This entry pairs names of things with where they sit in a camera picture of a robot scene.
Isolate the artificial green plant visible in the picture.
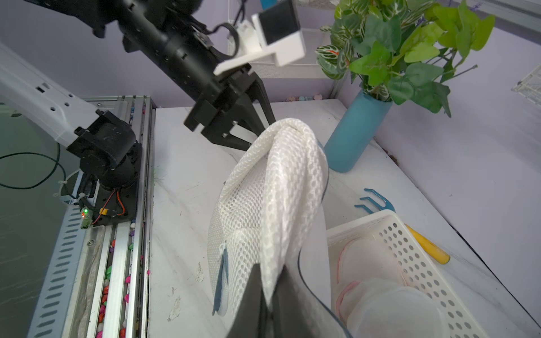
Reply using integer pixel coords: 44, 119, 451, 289
316, 0, 496, 116

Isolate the pink trimmed laundry bag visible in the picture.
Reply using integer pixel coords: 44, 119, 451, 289
331, 239, 406, 319

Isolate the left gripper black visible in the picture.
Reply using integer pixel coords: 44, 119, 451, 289
184, 67, 276, 152

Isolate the blue yellow garden fork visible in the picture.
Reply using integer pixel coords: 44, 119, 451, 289
354, 187, 452, 266

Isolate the teal vase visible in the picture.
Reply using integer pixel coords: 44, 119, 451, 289
324, 92, 393, 173

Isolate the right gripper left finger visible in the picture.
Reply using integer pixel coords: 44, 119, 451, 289
227, 263, 268, 338

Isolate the white wire wall basket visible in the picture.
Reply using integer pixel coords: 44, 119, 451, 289
511, 64, 541, 106

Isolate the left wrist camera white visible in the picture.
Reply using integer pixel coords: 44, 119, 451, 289
214, 1, 307, 75

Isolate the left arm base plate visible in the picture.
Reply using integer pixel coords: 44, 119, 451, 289
77, 142, 142, 229

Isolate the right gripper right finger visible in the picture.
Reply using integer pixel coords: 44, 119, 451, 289
270, 268, 338, 337

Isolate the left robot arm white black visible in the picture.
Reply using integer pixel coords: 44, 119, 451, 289
1, 1, 276, 190

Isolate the white plastic basket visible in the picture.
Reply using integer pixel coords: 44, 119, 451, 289
327, 210, 487, 337

